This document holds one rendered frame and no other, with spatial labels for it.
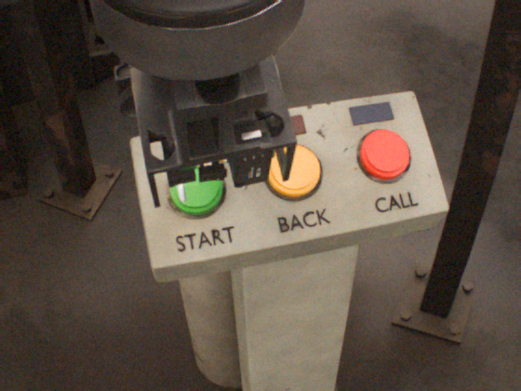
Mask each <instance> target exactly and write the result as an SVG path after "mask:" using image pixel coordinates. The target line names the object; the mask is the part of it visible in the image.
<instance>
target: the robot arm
mask: <svg viewBox="0 0 521 391"><path fill-rule="evenodd" d="M89 1H90V2H89V4H90V6H91V9H92V15H93V17H94V21H95V24H96V26H97V29H98V30H99V32H100V35H101V37H102V38H103V42H104V43H105V44H106V46H108V48H109V49H111V50H112V51H113V52H114V54H116V55H117V56H119V58H120V59H121V60H123V64H122V65H116V66H114V67H113V69H114V78H115V81H114V82H115V83H116V89H117V98H118V103H119V108H120V113H121V114H122V115H125V116H130V117H137V118H138V122H139V124H138V127H139V132H140V140H141V145H142V153H143V158H144V163H145V167H146V172H147V176H148V180H149V184H150V187H151V191H152V198H153V202H154V207H155V208H158V207H160V202H159V197H158V193H157V188H156V183H155V178H154V174H157V173H162V172H166V173H167V179H168V184H169V187H175V186H176V185H177V186H178V191H179V195H180V200H181V201H182V202H187V195H186V188H185V183H189V182H196V173H195V170H196V169H199V181H200V182H210V181H224V178H227V176H228V169H226V168H225V166H224V162H229V167H230V171H231V174H232V179H233V183H234V187H235V188H242V189H243V190H244V191H245V190H246V189H247V188H248V186H249V185H251V184H255V183H261V182H268V181H269V176H270V169H271V163H272V158H273V157H275V153H274V151H275V152H276V156H277V160H278V164H279V168H280V172H281V176H282V180H283V182H287V181H288V180H289V176H290V171H291V168H292V162H293V158H294V154H295V150H296V146H297V139H296V135H295V131H294V128H293V125H292V121H291V117H290V113H289V110H288V108H287V101H286V97H285V93H284V90H283V87H282V83H281V80H279V76H278V71H277V68H276V65H275V60H274V55H275V53H276V52H277V50H278V49H279V48H280V47H281V46H282V45H283V44H285V42H286V41H287V40H288V39H289V37H290V36H292V35H293V33H294V31H295V29H296V26H297V23H298V21H299V20H300V18H301V15H302V13H303V10H304V6H305V3H304V2H305V0H89ZM151 142H160V143H161V144H162V146H163V151H162V152H163V157H164V160H161V159H159V158H158V157H157V156H155V155H153V154H152V150H151V145H150V143H151ZM285 147H287V151H286V152H285V149H284V148H285Z"/></svg>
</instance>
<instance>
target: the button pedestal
mask: <svg viewBox="0 0 521 391"><path fill-rule="evenodd" d="M386 101H389V102H390V104H391V107H392V111H393V114H394V120H384V121H379V122H373V123H369V124H364V125H359V124H358V125H353V122H352V118H351V116H350V113H349V109H348V108H350V107H355V106H360V105H365V104H369V105H370V104H375V103H380V102H386ZM288 110H289V113H290V116H292V115H302V117H303V121H304V125H305V128H306V133H302V134H296V139H297V144H298V145H301V146H304V147H306V148H308V149H309V150H310V151H312V152H313V153H314V156H315V157H316V159H317V161H318V164H319V172H320V177H319V180H318V183H317V184H316V186H315V188H314V189H313V190H311V191H310V192H308V193H307V194H304V195H299V196H288V195H283V194H281V193H279V192H278V191H276V190H275V189H274V188H273V187H272V185H271V184H270V182H269V181H268V182H261V183H255V184H251V185H249V186H248V188H247V189H246V190H245V191H244V190H243V189H242V188H235V187H234V183H233V179H232V174H231V171H230V167H229V162H224V166H225V168H226V169H228V176H227V178H224V181H222V196H221V199H220V202H219V204H218V205H217V206H216V207H215V208H214V209H212V210H211V211H209V212H206V213H203V214H190V213H187V212H184V211H182V210H181V209H179V208H178V207H177V206H176V205H175V203H174V202H173V200H172V198H171V195H170V189H169V184H168V179H167V173H166V172H162V173H157V174H154V178H155V183H156V188H157V193H158V197H159V202H160V207H158V208H155V207H154V202H153V198H152V191H151V187H150V184H149V180H148V176H147V172H146V167H145V163H144V158H143V153H142V145H141V140H140V136H138V137H133V138H132V139H131V142H130V150H131V154H132V160H133V165H134V169H135V175H136V186H137V191H138V197H139V202H140V212H141V217H142V222H143V228H144V234H145V238H146V244H147V250H148V254H149V260H150V264H151V266H152V268H153V271H154V277H155V279H156V281H157V282H164V281H173V280H178V279H184V278H188V277H192V276H201V275H203V276H205V275H210V274H215V273H219V272H225V271H230V270H231V278H232V289H233V299H234V310H235V320H236V330H237V342H238V352H239V361H240V371H241V382H242V391H339V390H338V387H337V386H336V377H337V370H338V367H339V365H340V358H341V347H342V340H343V337H344V334H345V327H346V321H347V315H348V308H349V303H350V301H351V295H352V288H353V282H354V269H355V262H356V259H357V255H358V249H359V244H364V243H368V242H372V241H377V240H382V239H385V238H390V237H396V236H401V235H403V234H408V233H412V232H417V231H420V230H425V229H429V228H434V227H435V226H436V225H437V223H438V222H439V221H440V220H441V219H442V218H443V217H444V216H445V215H446V213H447V212H448V203H447V200H446V193H445V190H444V187H443V185H442V182H441V179H440V176H439V172H438V169H437V165H436V160H435V158H434V152H433V149H432V146H431V144H430V140H429V137H428V134H427V130H426V128H425V126H424V123H423V119H422V116H421V110H420V107H419V105H418V102H417V99H416V96H415V93H414V92H413V91H408V92H403V93H399V92H397V93H394V94H388V95H383V96H382V95H378V96H372V97H368V98H363V99H360V98H357V99H352V100H347V101H337V102H333V101H332V102H326V103H321V104H316V105H311V106H305V107H300V108H294V109H288ZM380 129H387V130H390V131H393V132H395V133H397V134H398V135H400V136H401V137H402V138H403V139H404V140H405V142H406V143H407V148H408V152H409V162H408V164H407V167H406V168H405V170H404V171H403V172H402V173H401V174H400V175H398V176H397V177H394V178H392V179H381V178H377V177H375V176H373V175H372V174H371V173H370V172H368V171H367V169H366V168H365V167H364V165H363V163H362V160H361V155H360V152H361V147H362V142H363V140H364V138H365V137H366V136H367V135H369V134H370V133H372V132H374V131H376V130H380Z"/></svg>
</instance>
